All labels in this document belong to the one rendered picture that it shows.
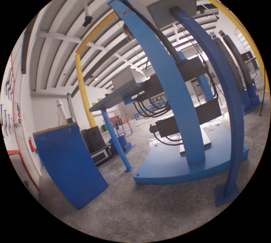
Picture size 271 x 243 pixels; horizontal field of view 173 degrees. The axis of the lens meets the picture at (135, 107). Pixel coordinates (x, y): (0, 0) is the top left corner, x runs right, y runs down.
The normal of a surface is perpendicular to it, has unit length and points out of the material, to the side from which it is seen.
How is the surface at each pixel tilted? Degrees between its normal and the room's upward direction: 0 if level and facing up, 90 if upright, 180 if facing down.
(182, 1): 180
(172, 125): 90
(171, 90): 90
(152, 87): 90
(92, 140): 90
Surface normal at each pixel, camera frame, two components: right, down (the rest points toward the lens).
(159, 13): 0.37, 0.93
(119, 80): -0.45, 0.12
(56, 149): 0.81, -0.36
